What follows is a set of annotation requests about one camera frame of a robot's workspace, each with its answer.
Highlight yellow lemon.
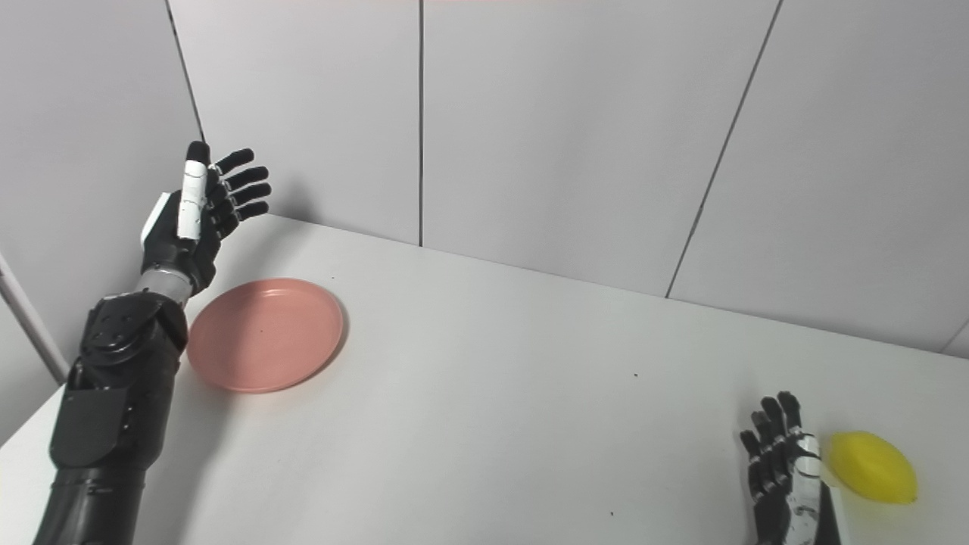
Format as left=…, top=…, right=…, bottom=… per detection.
left=827, top=431, right=919, bottom=506

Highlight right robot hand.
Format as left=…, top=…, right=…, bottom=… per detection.
left=740, top=391, right=850, bottom=545

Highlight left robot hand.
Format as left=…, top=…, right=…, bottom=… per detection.
left=140, top=141, right=271, bottom=297

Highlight pink plate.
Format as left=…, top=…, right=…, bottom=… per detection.
left=187, top=278, right=345, bottom=394

